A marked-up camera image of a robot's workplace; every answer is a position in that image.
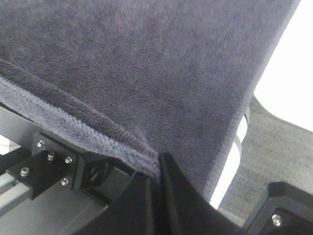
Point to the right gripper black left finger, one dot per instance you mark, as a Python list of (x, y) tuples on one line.
[(132, 213)]

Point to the dark navy towel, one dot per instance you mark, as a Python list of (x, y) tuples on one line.
[(134, 78)]

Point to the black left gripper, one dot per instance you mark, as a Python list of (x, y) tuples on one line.
[(51, 189)]

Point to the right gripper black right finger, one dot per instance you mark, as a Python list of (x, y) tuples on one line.
[(188, 213)]

